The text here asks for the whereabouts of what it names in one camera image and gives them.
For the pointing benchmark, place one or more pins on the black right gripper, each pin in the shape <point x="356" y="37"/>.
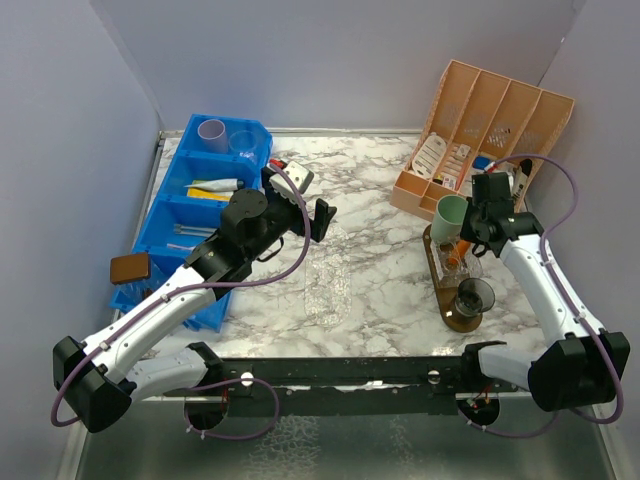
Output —
<point x="467" y="232"/>

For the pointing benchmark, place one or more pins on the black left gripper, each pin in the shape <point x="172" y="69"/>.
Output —
<point x="305" y="225"/>

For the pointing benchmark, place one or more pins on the green plastic cup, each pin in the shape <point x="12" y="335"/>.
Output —
<point x="448" y="218"/>

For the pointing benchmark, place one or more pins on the clear square toothbrush holder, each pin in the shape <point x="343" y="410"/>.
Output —
<point x="446" y="277"/>

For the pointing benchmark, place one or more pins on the dark blue plastic cup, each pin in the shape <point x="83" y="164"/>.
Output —
<point x="474" y="296"/>

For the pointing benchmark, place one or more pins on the white toothpaste tube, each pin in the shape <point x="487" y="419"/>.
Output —
<point x="218" y="186"/>

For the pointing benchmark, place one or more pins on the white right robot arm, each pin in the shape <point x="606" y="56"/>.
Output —
<point x="583" y="362"/>

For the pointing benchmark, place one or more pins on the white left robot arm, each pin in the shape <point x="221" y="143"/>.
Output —
<point x="100" y="377"/>

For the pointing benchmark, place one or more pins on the brown oval wooden tray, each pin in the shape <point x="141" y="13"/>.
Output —
<point x="444" y="296"/>

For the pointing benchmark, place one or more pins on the white blue box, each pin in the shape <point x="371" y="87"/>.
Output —
<point x="483" y="163"/>

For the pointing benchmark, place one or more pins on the white oval soap packet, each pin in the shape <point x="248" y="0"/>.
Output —
<point x="429" y="155"/>

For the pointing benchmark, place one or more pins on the peach compartment organizer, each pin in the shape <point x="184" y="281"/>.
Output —
<point x="479" y="112"/>

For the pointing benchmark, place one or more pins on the clear plastic cup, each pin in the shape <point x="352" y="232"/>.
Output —
<point x="243" y="143"/>

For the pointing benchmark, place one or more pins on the blue plastic bin organizer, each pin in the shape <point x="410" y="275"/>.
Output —
<point x="192" y="162"/>

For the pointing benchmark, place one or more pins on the lilac plastic cup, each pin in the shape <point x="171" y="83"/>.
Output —
<point x="213" y="135"/>

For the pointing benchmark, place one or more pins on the brown lid clear box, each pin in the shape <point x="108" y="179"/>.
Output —
<point x="135" y="275"/>

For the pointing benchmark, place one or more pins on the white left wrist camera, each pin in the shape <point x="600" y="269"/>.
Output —
<point x="300" y="176"/>

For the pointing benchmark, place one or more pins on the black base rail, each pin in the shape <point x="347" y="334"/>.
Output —
<point x="334" y="386"/>

